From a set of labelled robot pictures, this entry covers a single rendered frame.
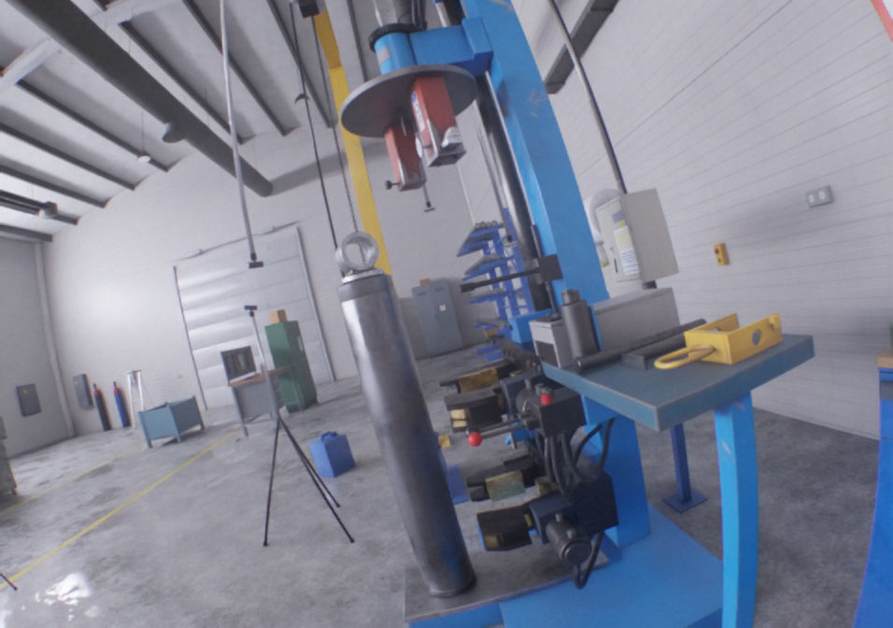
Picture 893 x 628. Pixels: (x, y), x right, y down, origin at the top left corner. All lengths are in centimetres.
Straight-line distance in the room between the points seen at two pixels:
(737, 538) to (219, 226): 1365
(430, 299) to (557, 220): 1018
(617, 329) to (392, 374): 79
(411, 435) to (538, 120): 128
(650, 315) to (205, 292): 1306
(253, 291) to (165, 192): 448
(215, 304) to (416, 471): 1221
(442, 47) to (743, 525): 190
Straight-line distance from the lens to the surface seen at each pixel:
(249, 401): 754
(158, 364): 1479
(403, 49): 194
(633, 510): 201
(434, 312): 1178
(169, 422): 916
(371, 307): 159
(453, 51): 196
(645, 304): 135
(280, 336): 879
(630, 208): 204
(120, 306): 1556
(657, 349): 112
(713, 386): 84
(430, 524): 178
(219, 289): 1355
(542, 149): 177
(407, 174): 191
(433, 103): 164
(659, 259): 207
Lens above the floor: 131
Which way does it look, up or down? 1 degrees up
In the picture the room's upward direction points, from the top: 15 degrees counter-clockwise
